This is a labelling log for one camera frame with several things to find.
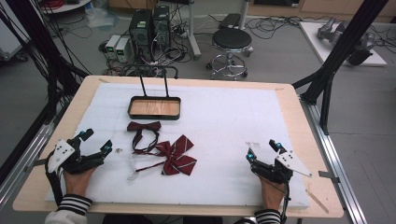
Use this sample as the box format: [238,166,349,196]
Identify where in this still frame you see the hand-held gripper black cable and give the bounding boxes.
[44,158,64,207]
[279,179,291,224]

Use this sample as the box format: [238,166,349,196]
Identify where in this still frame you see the aluminium rail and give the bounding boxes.
[299,95,369,224]
[0,104,71,210]

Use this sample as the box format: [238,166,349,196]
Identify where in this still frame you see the black metal frame post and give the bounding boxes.
[291,0,390,136]
[0,0,91,123]

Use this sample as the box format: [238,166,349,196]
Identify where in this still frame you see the white floor board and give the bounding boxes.
[298,21,389,67]

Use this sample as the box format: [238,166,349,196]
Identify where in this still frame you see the round white table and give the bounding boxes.
[39,0,92,15]

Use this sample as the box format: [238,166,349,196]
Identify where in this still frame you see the black computer tower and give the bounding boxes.
[152,5,172,51]
[128,8,154,62]

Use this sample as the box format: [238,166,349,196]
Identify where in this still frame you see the thin wooden stick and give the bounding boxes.
[304,188,331,215]

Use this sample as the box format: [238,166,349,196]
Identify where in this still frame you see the black flat box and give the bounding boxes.
[219,12,243,30]

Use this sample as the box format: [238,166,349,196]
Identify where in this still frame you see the black round stool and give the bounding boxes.
[205,27,254,80]

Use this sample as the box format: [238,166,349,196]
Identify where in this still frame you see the plain dark red bow tie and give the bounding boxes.
[126,120,163,155]

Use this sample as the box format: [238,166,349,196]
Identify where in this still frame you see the white foam mat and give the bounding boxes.
[45,81,311,210]

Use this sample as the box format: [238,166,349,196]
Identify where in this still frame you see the tangle of floor cables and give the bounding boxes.
[244,14,314,41]

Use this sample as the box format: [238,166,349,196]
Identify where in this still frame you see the grey desk leg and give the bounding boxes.
[186,0,203,61]

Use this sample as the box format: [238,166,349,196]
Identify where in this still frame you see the left hand-held gripper black cable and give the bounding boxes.
[44,158,64,207]

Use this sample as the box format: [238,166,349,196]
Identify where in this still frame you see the person's right hand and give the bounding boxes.
[257,175,287,213]

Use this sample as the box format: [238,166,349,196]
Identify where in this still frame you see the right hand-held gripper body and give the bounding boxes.
[250,150,313,185]

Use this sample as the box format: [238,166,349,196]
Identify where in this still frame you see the light wooden table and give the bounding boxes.
[12,75,345,219]

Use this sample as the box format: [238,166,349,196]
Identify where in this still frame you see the white elastic cord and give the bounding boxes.
[126,152,141,182]

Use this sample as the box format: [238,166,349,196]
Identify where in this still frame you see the black stand with wooden tray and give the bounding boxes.
[120,63,182,121]

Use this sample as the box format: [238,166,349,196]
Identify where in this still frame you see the clear plastic bag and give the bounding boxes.
[84,3,120,30]

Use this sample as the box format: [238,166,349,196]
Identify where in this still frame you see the striped red bow tie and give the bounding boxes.
[133,133,198,177]

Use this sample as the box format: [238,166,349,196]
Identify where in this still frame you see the white power supply unit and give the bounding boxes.
[105,34,122,59]
[115,37,132,63]

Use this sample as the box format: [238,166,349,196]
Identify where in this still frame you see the person's left hand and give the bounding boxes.
[64,166,98,198]

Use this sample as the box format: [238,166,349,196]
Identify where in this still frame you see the right hand-held gripper black cable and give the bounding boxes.
[279,179,291,224]

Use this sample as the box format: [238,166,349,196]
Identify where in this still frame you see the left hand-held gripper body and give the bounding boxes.
[46,136,106,175]

